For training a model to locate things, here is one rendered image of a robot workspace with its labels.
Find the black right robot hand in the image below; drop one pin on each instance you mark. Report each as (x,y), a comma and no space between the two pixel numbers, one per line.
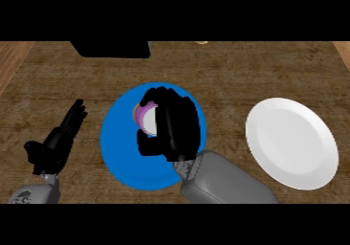
(174,127)

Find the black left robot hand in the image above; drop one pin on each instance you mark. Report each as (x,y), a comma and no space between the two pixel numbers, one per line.
(59,137)

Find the purple-rimmed can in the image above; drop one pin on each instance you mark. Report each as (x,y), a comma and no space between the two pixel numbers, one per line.
(148,119)

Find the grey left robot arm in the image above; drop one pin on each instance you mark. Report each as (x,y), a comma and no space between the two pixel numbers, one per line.
(37,191)

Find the blue plate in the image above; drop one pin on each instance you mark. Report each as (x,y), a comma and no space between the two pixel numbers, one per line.
(122,150)

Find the white plate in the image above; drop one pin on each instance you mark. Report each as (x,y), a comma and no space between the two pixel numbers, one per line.
(291,143)

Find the small tan object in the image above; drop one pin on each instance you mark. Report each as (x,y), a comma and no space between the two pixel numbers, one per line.
(201,42)

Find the black appliance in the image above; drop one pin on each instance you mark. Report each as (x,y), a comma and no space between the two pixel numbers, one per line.
(111,48)

